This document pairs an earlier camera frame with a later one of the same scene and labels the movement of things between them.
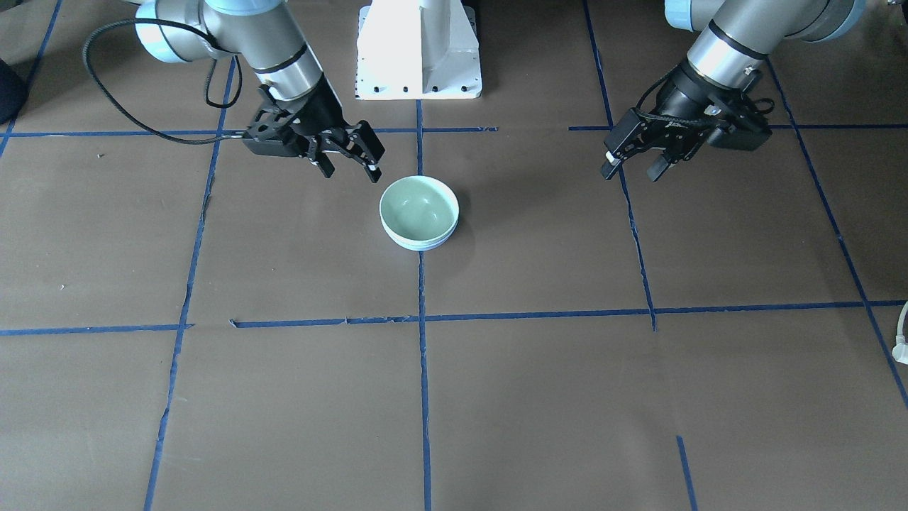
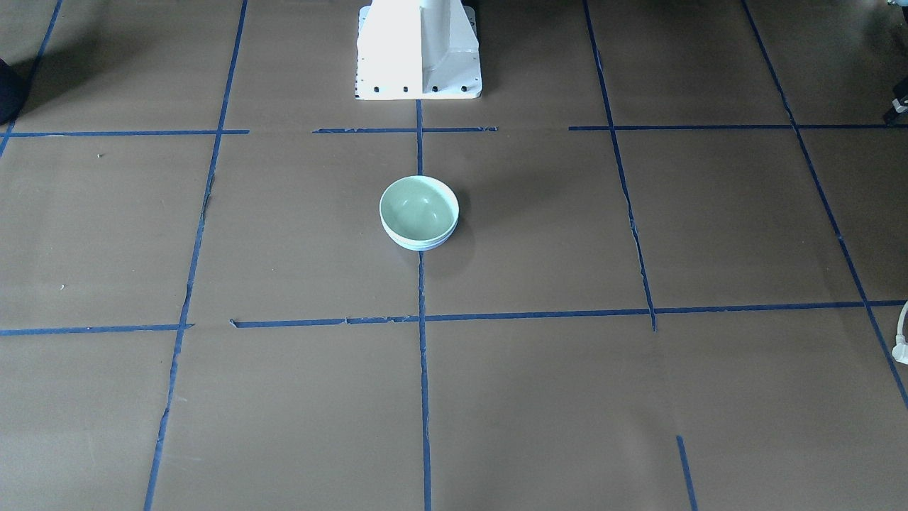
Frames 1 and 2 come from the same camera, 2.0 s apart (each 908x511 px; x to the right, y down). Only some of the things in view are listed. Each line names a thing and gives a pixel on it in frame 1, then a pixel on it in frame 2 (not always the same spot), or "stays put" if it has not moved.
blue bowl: x=421 y=247 stays put
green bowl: x=419 y=208 stays put
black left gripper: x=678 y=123 → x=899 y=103
